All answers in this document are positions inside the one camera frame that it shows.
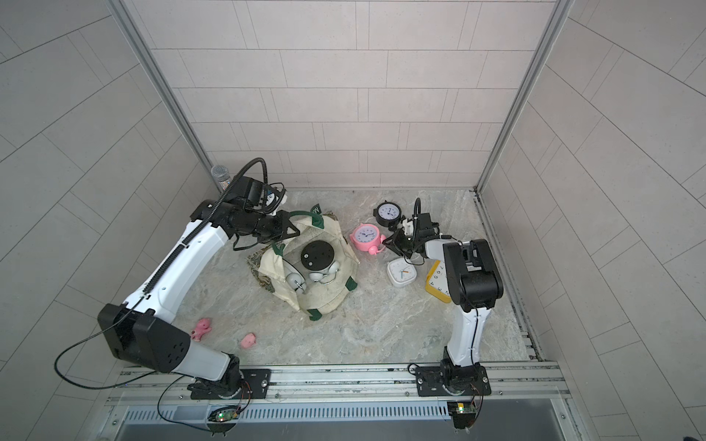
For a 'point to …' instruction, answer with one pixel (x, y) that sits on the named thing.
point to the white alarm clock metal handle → (296, 282)
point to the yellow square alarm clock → (437, 282)
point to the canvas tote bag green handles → (320, 298)
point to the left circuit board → (225, 414)
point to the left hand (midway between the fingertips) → (305, 228)
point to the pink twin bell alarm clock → (367, 237)
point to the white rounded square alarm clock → (400, 273)
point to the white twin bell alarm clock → (318, 258)
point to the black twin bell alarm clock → (388, 214)
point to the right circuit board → (463, 413)
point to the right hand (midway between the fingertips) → (386, 239)
